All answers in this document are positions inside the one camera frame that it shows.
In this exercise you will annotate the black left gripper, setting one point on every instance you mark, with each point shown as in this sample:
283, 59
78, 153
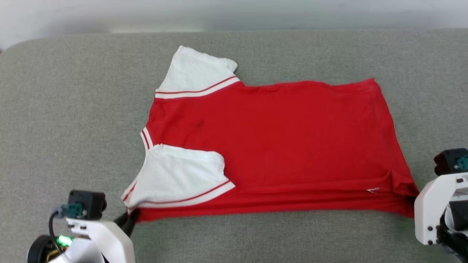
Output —
40, 252

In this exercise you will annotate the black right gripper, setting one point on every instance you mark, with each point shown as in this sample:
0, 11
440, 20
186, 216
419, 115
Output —
457, 223

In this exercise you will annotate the red and white jersey shirt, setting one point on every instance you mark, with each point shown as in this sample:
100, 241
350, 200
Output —
292, 146

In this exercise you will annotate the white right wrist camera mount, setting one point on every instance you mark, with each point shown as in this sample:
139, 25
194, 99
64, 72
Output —
433, 208

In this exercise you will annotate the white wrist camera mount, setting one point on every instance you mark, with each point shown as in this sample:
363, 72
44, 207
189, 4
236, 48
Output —
106, 241
433, 208

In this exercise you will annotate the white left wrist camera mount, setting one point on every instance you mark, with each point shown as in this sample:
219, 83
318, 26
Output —
106, 241

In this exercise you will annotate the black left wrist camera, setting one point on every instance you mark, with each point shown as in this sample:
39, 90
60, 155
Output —
87, 204

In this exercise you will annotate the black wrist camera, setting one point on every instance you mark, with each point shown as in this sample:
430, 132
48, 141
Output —
448, 160
87, 204

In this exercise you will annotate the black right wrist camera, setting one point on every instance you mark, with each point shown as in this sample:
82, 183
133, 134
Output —
448, 160

